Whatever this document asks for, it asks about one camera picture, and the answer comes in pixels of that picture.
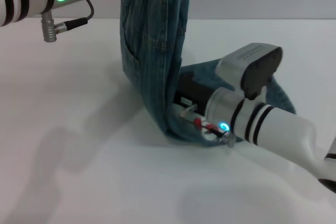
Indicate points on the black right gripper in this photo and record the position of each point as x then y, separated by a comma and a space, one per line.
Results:
194, 94

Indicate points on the blue denim shorts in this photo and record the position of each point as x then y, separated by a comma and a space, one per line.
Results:
149, 51

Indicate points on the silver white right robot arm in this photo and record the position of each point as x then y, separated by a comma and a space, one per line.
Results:
275, 129

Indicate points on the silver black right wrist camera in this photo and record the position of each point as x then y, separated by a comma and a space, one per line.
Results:
252, 66

